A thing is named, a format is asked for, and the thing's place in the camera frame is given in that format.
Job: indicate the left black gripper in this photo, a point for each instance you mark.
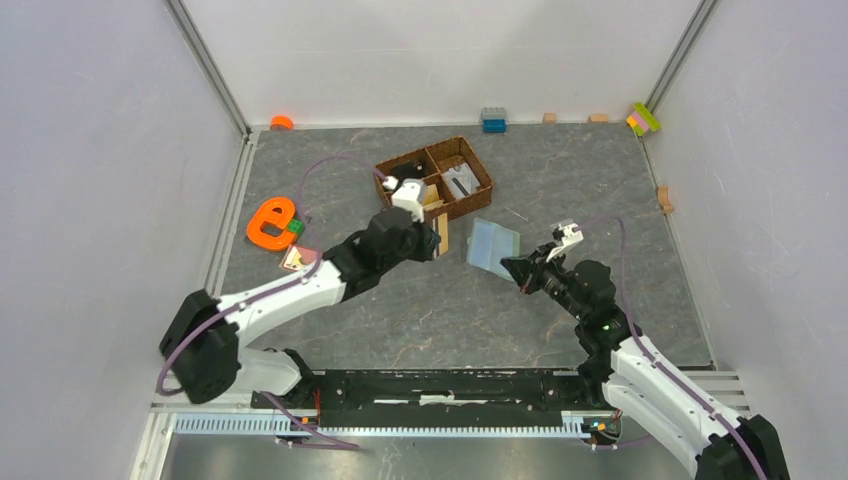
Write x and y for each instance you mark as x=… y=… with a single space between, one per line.
x=428 y=240

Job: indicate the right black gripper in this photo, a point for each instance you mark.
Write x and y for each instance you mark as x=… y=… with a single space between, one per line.
x=527 y=270

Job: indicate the gold credit card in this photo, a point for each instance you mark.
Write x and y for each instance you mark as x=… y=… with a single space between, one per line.
x=433 y=198

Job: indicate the light blue card holder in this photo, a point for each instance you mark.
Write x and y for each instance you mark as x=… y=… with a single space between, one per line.
x=488 y=244

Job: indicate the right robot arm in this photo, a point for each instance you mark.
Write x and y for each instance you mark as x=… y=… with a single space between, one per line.
x=626 y=370

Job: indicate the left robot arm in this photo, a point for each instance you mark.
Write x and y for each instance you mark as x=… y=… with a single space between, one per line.
x=206 y=348

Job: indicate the white cards in basket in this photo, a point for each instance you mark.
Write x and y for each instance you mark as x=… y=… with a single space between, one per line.
x=461 y=181

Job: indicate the pink square card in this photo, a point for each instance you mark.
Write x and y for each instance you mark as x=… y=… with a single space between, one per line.
x=297 y=258

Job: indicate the black item in basket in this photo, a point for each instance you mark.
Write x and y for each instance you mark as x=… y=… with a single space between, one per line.
x=410 y=170

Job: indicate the green toy block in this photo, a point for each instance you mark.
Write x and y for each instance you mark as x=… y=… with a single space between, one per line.
x=295 y=227

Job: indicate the blue grey lego stack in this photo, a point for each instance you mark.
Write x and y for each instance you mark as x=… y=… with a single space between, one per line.
x=493 y=120

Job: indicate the orange letter e toy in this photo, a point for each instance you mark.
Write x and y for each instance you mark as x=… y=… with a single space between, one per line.
x=269 y=226

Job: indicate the curved wooden arch block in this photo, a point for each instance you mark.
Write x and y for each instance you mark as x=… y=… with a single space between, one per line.
x=664 y=199

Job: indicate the orange round cap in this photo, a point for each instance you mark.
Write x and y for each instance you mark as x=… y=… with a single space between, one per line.
x=281 y=122

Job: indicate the green pink lego stack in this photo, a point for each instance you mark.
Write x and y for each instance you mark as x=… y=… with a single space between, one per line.
x=642 y=121

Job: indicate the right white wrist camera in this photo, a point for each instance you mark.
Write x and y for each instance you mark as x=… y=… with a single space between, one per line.
x=567 y=234

